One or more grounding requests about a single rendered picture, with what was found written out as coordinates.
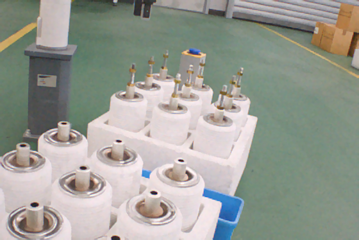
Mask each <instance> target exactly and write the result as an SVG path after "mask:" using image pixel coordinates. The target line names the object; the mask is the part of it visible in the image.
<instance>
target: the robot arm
mask: <svg viewBox="0 0 359 240"><path fill-rule="evenodd" d="M153 3H156V0H135V2H134V9H133V15H134V16H140V19H141V20H143V21H149V19H150V14H151V5H152V4H153ZM70 8H71V0H40V17H38V19H37V44H36V48H37V49H38V48H40V49H44V50H46V51H49V50H50V51H64V50H66V49H67V44H68V30H69V19H70Z"/></svg>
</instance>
